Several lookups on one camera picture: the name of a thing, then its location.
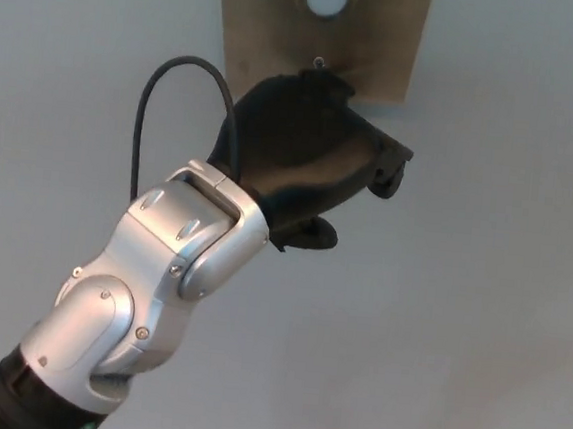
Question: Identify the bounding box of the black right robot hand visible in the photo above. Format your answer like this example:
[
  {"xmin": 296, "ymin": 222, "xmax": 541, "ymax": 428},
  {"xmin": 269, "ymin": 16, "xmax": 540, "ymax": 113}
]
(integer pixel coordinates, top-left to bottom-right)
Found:
[{"xmin": 198, "ymin": 60, "xmax": 423, "ymax": 264}]

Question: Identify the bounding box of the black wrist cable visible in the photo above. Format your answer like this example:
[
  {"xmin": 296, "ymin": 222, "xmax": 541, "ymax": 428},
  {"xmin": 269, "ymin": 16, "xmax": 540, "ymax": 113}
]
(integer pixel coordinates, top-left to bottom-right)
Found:
[{"xmin": 127, "ymin": 50, "xmax": 249, "ymax": 211}]

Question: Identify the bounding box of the brushed metal elevator call panel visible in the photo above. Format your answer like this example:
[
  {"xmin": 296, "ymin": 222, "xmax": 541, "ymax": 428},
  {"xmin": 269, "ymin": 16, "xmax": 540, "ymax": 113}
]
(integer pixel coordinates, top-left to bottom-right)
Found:
[{"xmin": 207, "ymin": 0, "xmax": 435, "ymax": 110}]

